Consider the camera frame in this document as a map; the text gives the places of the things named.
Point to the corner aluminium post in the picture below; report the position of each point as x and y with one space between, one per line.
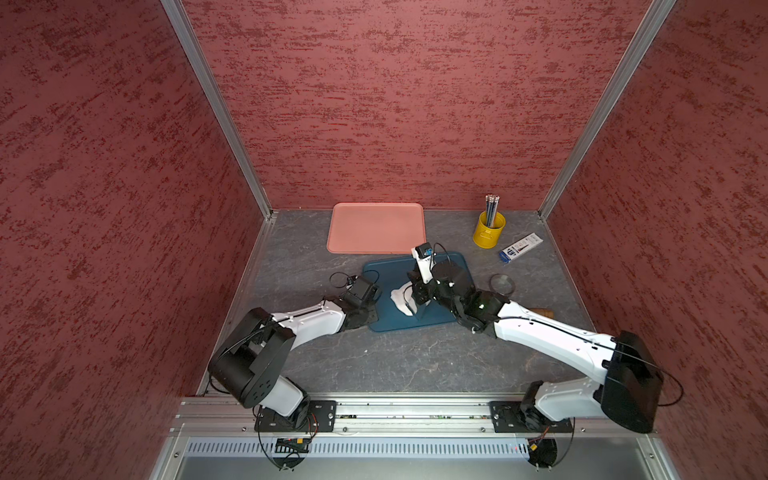
646 32
184 32

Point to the white blue pencil box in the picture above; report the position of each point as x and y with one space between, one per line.
520 247

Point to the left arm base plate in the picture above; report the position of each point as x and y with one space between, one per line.
311 416

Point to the teal tray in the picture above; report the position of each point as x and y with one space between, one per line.
392 274

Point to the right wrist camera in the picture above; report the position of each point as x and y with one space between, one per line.
423 255

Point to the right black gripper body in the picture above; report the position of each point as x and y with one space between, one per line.
424 292

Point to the yellow cup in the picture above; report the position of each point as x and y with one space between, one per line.
486 237

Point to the white dough piece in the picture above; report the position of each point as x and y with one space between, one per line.
403 300

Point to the aluminium front rail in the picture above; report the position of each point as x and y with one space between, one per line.
356 415

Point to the right corner aluminium post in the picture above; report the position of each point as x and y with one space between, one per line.
646 32

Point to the wooden rolling pin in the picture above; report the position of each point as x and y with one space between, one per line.
543 312

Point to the metal dough scraper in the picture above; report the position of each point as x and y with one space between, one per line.
421 310

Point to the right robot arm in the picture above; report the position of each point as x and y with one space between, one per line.
619 379

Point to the metal ring cutter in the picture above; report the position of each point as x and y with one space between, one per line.
502 284

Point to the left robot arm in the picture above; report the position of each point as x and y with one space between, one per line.
249 362

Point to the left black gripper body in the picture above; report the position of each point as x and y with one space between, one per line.
368 314

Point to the pink tray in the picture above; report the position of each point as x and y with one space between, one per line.
376 228

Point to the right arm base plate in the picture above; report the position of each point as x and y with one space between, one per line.
510 417

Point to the left corner aluminium post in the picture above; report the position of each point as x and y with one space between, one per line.
184 32

